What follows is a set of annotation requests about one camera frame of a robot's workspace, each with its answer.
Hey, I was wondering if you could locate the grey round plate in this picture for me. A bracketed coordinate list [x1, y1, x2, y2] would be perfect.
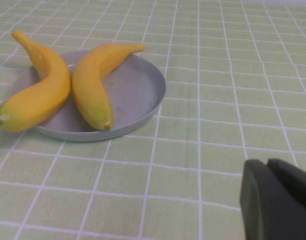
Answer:
[11, 49, 167, 143]

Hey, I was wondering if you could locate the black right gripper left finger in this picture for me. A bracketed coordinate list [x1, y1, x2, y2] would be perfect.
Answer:
[239, 159, 306, 240]

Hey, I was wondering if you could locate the yellow banana pale tip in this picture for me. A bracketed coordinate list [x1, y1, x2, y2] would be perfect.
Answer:
[71, 42, 146, 131]

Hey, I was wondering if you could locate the yellow banana green tip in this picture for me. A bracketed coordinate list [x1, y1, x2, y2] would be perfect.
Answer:
[0, 30, 72, 133]

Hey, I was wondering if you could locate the green checked tablecloth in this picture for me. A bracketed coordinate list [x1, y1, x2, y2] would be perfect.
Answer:
[0, 0, 306, 240]

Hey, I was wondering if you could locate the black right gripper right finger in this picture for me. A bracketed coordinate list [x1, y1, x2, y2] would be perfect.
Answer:
[266, 157, 306, 211]

